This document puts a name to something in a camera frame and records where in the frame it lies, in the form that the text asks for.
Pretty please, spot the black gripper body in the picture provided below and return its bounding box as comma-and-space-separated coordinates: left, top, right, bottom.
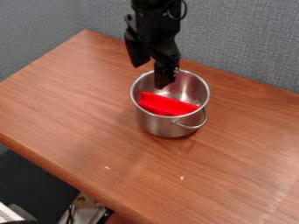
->
126, 0, 187, 60

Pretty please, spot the stainless steel pot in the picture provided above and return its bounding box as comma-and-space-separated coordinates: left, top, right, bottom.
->
131, 70, 211, 138

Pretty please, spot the red rectangular block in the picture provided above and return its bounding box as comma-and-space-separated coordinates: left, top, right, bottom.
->
138, 92, 201, 116

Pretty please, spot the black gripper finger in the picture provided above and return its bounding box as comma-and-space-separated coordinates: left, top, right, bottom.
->
154, 54, 181, 89
125, 29, 150, 67

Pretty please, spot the white object at corner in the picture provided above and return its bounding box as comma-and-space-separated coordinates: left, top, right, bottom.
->
0, 202, 27, 224

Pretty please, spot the grey table leg bracket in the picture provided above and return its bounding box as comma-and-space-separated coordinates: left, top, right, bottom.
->
58, 192, 114, 224

